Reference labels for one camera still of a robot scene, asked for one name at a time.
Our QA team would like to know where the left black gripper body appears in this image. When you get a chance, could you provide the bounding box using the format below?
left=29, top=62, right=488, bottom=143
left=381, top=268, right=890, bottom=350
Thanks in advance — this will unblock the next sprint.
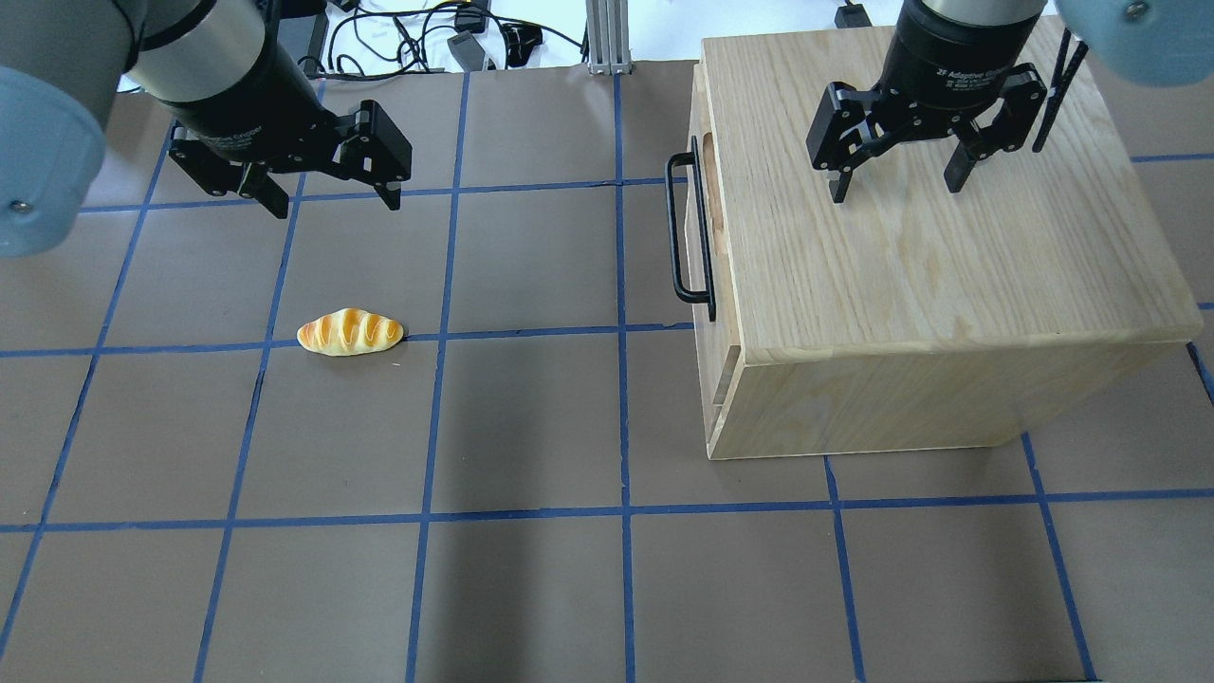
left=142, top=38, right=413, bottom=190

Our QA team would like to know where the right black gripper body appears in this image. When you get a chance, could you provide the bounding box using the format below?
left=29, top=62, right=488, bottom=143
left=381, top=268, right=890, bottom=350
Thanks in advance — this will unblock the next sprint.
left=806, top=2, right=1046, bottom=172

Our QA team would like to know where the black metal drawer handle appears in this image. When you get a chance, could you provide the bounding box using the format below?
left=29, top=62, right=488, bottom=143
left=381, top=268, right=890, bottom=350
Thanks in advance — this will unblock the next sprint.
left=666, top=136, right=717, bottom=323

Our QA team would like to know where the wooden drawer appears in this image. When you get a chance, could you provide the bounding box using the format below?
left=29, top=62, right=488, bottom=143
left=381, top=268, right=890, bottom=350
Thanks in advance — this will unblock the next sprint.
left=682, top=64, right=742, bottom=461

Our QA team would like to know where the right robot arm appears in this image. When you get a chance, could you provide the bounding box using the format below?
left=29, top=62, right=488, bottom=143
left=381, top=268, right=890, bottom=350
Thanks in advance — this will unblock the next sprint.
left=806, top=1, right=1212, bottom=203

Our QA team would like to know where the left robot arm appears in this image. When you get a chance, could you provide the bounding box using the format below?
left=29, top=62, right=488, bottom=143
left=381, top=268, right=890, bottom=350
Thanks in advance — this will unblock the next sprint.
left=1, top=1, right=413, bottom=258

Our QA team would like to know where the light wooden drawer cabinet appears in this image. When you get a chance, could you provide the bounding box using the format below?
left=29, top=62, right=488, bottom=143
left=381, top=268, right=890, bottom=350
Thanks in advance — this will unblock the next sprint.
left=699, top=27, right=1203, bottom=459

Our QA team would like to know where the toy bread loaf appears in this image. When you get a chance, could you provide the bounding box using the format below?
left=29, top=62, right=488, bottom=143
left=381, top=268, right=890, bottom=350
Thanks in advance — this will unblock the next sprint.
left=296, top=307, right=405, bottom=358

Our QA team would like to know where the black power adapter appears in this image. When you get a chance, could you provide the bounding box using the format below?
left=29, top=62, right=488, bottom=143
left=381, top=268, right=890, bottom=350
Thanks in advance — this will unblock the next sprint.
left=447, top=32, right=498, bottom=72

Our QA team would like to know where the aluminium frame post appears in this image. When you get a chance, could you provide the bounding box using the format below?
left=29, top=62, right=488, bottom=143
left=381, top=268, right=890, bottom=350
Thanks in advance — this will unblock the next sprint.
left=584, top=0, right=634, bottom=75

